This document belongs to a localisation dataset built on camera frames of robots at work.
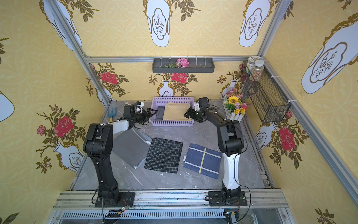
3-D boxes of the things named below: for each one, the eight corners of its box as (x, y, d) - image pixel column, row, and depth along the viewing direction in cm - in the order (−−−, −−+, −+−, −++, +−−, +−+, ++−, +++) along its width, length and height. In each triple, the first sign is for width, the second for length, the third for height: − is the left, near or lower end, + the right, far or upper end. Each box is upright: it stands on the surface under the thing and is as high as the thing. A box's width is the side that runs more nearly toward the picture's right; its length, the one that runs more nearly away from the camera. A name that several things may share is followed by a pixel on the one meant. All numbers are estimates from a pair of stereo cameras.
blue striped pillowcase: (180, 166, 87) (180, 165, 86) (188, 143, 97) (188, 142, 96) (217, 179, 83) (218, 178, 81) (222, 153, 93) (222, 152, 91)
